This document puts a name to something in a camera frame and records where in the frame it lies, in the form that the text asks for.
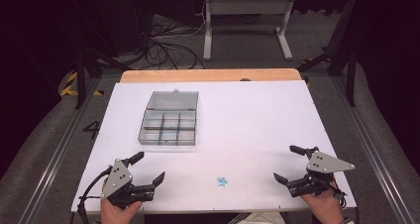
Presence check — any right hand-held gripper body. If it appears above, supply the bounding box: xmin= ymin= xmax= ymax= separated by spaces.
xmin=286 ymin=147 xmax=357 ymax=199

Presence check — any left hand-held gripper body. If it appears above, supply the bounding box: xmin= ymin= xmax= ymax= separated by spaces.
xmin=100 ymin=158 xmax=157 ymax=210

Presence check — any person's left hand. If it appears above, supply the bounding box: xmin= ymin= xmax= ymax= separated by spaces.
xmin=100 ymin=197 xmax=144 ymax=224

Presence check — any person's right hand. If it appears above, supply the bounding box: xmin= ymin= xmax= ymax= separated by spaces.
xmin=299 ymin=180 xmax=347 ymax=224

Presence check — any person's light clothing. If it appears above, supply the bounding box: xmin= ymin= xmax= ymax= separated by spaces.
xmin=229 ymin=211 xmax=289 ymax=224

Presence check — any clear plastic compartment box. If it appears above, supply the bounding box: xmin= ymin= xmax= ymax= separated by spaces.
xmin=137 ymin=88 xmax=200 ymax=147

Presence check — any white board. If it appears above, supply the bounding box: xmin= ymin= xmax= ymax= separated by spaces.
xmin=70 ymin=80 xmax=358 ymax=216

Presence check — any black tripod stand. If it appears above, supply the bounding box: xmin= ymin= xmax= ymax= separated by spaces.
xmin=67 ymin=0 xmax=133 ymax=110
xmin=296 ymin=0 xmax=361 ymax=108

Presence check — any wooden table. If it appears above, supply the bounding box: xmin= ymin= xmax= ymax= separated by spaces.
xmin=119 ymin=67 xmax=303 ymax=84

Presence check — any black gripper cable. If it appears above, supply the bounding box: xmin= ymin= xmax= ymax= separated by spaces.
xmin=329 ymin=178 xmax=349 ymax=209
xmin=76 ymin=166 xmax=114 ymax=224

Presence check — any aluminium floor rail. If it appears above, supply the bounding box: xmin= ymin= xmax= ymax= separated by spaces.
xmin=331 ymin=74 xmax=416 ymax=224
xmin=17 ymin=78 xmax=101 ymax=224

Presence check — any tangle of black floor cables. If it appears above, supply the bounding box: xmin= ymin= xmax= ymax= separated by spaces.
xmin=142 ymin=14 xmax=206 ymax=70

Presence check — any grey metal stand frame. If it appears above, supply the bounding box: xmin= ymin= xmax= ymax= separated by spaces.
xmin=201 ymin=0 xmax=297 ymax=62

